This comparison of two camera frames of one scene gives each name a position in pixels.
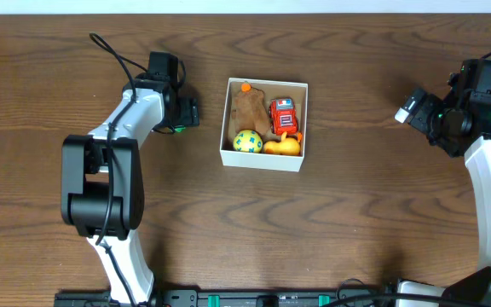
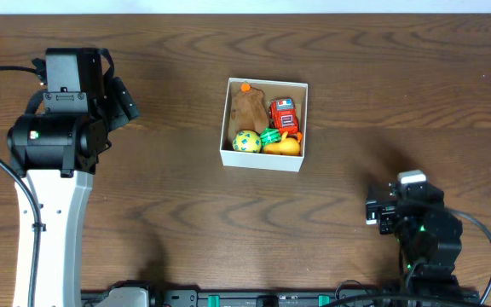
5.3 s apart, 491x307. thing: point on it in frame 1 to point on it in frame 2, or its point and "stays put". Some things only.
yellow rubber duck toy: x=287 y=146 stays put
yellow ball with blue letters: x=248 y=141 stays put
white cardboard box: x=272 y=89 stays put
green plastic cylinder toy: x=180 y=128 to x=269 y=136
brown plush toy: x=251 y=112 stays put
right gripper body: x=426 y=117 to x=387 y=209
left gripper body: x=190 y=112 to x=123 y=101
